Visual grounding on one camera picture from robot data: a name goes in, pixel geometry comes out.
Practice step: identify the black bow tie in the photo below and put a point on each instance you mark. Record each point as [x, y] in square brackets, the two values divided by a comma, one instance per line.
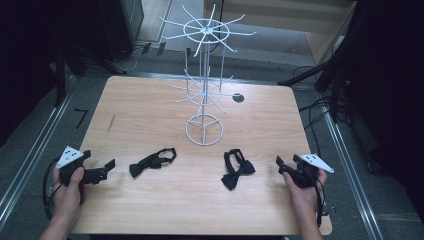
[237, 169]
[151, 162]

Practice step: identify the metal floor rail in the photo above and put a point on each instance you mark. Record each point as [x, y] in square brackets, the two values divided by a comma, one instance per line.
[353, 180]
[31, 156]

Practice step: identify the person's left hand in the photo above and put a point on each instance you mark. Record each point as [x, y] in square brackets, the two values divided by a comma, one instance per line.
[68, 195]

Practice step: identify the black upright stand post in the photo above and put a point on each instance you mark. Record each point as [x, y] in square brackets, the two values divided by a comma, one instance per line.
[60, 76]

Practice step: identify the dark cabinet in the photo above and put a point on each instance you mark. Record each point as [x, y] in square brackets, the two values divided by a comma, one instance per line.
[126, 26]

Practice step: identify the light wooden cabinet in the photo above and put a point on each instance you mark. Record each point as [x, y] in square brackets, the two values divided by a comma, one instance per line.
[283, 20]

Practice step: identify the black stand leg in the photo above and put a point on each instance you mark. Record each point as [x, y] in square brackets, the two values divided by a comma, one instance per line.
[305, 74]

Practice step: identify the black round table grommet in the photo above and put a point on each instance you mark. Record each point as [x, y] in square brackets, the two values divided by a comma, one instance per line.
[238, 97]

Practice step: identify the person's right hand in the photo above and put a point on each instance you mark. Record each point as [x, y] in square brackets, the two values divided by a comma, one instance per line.
[301, 196]

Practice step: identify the grey tape piece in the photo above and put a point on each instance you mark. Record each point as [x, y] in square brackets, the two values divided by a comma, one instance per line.
[324, 210]

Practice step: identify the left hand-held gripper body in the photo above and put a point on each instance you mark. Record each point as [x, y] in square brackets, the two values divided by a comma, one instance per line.
[71, 166]

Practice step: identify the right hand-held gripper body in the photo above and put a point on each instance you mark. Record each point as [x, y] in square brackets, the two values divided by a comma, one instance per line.
[308, 168]

